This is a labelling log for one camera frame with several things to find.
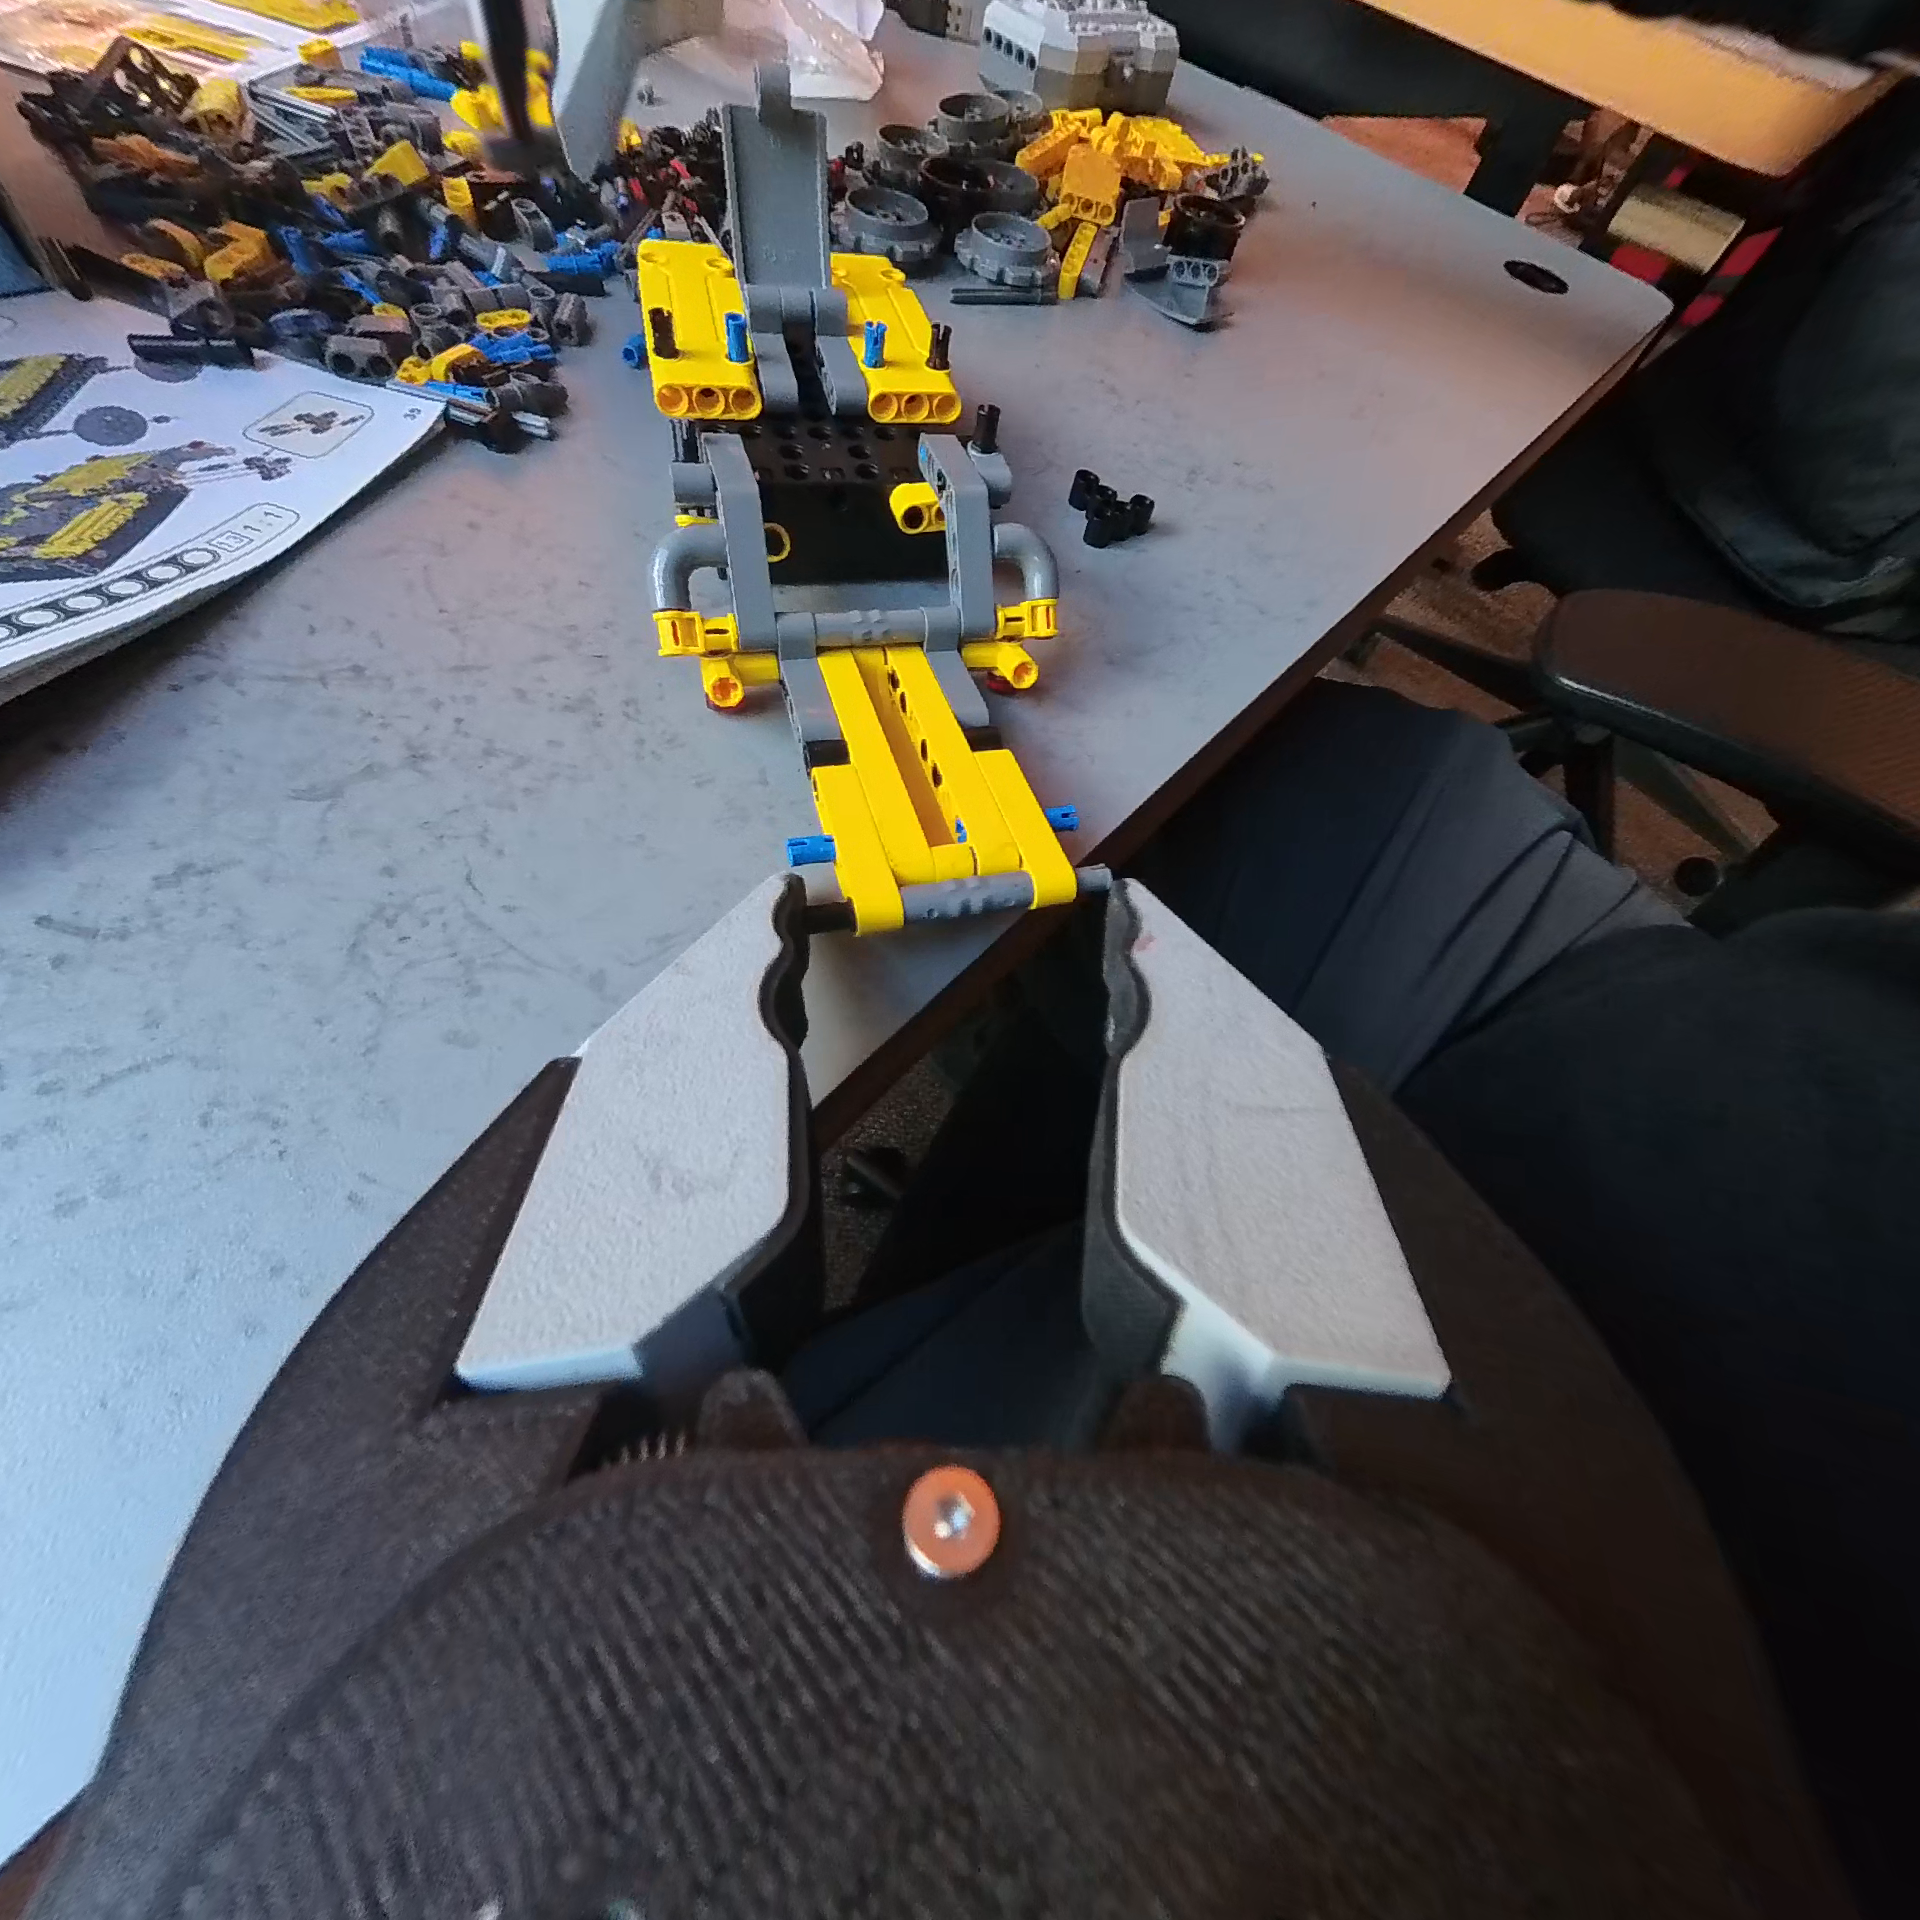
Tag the white instruction booklet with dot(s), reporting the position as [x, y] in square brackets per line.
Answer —
[165, 509]

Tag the clear plastic bag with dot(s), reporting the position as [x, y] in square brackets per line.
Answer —
[825, 43]

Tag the black connector brick piece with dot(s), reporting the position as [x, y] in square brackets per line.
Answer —
[1110, 509]

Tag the pile of small brick parts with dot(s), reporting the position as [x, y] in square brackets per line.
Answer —
[316, 254]

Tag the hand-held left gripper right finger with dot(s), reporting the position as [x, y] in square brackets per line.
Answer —
[1260, 1201]

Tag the yellow toy brick vehicle model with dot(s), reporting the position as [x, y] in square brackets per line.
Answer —
[902, 780]

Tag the grey desk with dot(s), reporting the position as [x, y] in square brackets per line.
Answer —
[373, 839]

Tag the black office chair with armrest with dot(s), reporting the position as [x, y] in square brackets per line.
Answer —
[1725, 706]

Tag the person's grey trouser legs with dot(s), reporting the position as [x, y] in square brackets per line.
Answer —
[1380, 885]

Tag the grey battery box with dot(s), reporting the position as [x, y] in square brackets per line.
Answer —
[1080, 52]

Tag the yellow sticker sheet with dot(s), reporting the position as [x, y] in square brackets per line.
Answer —
[182, 29]

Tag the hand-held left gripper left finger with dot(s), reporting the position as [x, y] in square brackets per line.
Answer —
[644, 1186]

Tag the beige table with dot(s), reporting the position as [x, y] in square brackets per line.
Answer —
[1574, 76]

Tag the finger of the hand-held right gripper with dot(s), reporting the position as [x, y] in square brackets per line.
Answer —
[630, 59]

